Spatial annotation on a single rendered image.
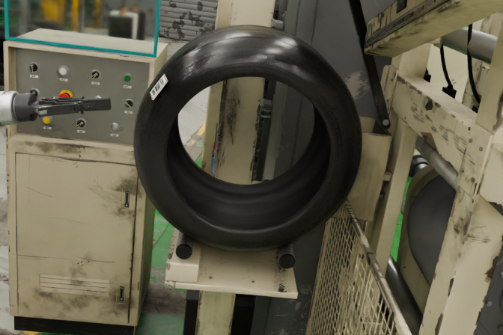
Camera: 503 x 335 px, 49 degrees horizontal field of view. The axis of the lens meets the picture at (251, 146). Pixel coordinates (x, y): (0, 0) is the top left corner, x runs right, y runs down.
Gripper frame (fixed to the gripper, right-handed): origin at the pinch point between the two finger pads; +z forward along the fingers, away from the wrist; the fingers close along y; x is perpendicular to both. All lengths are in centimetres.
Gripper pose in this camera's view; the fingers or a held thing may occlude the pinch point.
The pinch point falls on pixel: (96, 104)
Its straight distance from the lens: 149.9
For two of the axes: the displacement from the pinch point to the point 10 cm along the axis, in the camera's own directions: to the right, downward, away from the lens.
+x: 0.3, 9.4, 3.3
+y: -0.3, -3.3, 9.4
